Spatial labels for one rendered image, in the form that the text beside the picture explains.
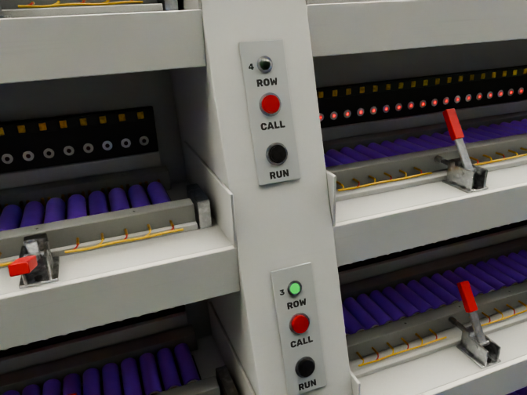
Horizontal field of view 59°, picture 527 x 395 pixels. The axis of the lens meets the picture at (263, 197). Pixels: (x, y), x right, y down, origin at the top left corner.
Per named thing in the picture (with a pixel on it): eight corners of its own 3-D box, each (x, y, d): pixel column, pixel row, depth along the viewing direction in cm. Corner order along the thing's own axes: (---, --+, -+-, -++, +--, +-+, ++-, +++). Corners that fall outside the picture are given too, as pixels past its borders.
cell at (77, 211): (87, 208, 50) (89, 233, 44) (69, 211, 49) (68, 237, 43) (84, 192, 49) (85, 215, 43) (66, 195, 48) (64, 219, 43)
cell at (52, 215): (67, 211, 49) (66, 237, 43) (48, 215, 48) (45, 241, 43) (63, 195, 48) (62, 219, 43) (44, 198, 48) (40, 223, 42)
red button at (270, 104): (281, 112, 40) (278, 93, 40) (263, 114, 40) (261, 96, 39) (277, 113, 41) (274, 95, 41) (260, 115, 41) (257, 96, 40)
